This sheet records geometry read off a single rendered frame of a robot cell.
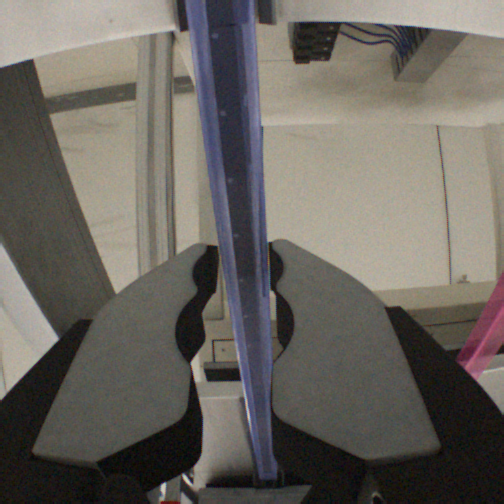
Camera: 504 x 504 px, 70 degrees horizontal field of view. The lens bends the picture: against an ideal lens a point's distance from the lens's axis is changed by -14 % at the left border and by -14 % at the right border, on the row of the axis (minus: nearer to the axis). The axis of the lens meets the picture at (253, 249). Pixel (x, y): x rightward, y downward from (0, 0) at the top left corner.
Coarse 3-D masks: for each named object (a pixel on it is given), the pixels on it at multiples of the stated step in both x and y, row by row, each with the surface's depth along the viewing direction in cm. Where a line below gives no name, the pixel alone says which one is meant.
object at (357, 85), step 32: (256, 32) 49; (352, 32) 49; (384, 32) 48; (192, 64) 57; (288, 64) 59; (320, 64) 59; (352, 64) 59; (384, 64) 58; (448, 64) 56; (480, 64) 55; (288, 96) 73; (320, 96) 73; (352, 96) 73; (384, 96) 73; (416, 96) 72; (448, 96) 71; (480, 96) 69
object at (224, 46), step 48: (192, 0) 7; (240, 0) 7; (192, 48) 8; (240, 48) 8; (240, 96) 9; (240, 144) 10; (240, 192) 11; (240, 240) 12; (240, 288) 13; (240, 336) 15
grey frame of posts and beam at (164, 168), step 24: (144, 48) 46; (168, 48) 46; (144, 72) 46; (168, 72) 47; (144, 96) 46; (168, 96) 47; (144, 120) 46; (168, 120) 47; (144, 144) 46; (168, 144) 47; (144, 168) 46; (168, 168) 46; (144, 192) 46; (168, 192) 46; (144, 216) 46; (168, 216) 46; (144, 240) 46; (168, 240) 46; (144, 264) 46
